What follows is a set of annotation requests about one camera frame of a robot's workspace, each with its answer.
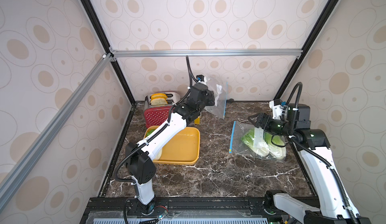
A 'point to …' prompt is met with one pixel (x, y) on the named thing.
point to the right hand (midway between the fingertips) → (258, 119)
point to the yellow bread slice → (159, 96)
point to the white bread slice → (158, 101)
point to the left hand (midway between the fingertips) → (217, 91)
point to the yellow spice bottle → (197, 121)
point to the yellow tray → (183, 148)
